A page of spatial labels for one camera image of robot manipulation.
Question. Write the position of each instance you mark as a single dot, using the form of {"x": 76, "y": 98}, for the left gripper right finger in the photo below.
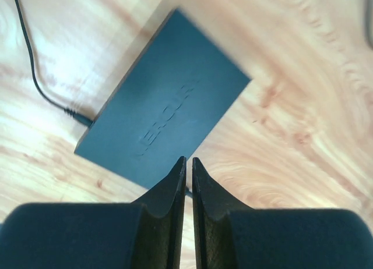
{"x": 230, "y": 234}

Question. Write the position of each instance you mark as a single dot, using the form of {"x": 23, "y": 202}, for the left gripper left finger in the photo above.
{"x": 145, "y": 233}

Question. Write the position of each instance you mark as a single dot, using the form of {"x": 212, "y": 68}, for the black network switch box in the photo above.
{"x": 167, "y": 104}

